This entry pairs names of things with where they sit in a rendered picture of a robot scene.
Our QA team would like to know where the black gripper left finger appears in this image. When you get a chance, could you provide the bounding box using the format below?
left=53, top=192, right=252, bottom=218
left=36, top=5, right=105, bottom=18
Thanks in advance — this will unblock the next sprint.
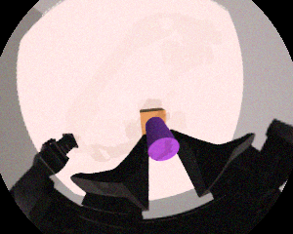
left=70, top=134, right=149, bottom=212

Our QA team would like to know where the brown rectangular block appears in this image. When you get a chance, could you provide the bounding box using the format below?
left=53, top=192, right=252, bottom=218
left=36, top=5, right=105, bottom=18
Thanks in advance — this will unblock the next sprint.
left=139, top=108, right=166, bottom=135

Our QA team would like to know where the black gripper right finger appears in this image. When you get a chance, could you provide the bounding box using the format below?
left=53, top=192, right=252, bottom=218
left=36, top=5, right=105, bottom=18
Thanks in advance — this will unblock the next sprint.
left=170, top=129, right=255, bottom=199

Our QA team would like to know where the purple marker cap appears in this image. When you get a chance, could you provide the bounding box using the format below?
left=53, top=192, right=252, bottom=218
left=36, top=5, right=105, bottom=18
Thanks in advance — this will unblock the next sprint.
left=146, top=117, right=179, bottom=161

